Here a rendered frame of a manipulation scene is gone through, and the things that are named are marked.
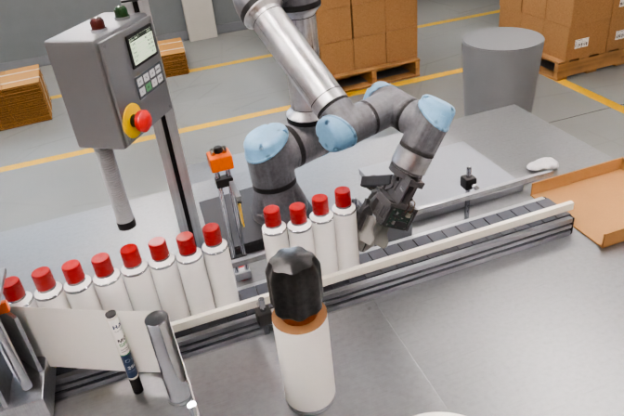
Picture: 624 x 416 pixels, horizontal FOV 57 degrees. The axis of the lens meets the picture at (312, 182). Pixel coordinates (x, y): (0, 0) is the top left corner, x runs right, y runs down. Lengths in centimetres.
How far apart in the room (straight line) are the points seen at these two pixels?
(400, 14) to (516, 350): 368
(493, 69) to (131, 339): 277
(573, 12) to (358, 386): 384
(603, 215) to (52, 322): 127
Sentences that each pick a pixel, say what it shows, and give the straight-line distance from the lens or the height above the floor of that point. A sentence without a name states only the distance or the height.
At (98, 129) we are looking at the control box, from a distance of 103.
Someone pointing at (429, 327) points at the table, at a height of 83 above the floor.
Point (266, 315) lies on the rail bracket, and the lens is 116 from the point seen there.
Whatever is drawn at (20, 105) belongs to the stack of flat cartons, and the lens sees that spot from 503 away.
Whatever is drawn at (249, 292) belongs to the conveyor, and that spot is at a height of 88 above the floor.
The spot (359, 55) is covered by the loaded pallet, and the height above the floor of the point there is 26.
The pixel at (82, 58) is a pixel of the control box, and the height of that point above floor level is 145.
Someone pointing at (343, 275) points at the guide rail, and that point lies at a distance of 124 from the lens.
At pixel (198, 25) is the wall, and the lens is 640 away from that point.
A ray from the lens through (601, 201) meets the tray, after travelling 167.
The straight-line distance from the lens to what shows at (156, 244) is 112.
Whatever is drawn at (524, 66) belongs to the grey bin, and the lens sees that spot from 349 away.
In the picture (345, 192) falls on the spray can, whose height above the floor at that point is 108.
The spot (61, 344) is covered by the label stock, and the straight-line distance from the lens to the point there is 116.
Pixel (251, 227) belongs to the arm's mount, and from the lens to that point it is 151.
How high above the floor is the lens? 170
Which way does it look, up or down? 30 degrees down
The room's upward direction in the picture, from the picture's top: 6 degrees counter-clockwise
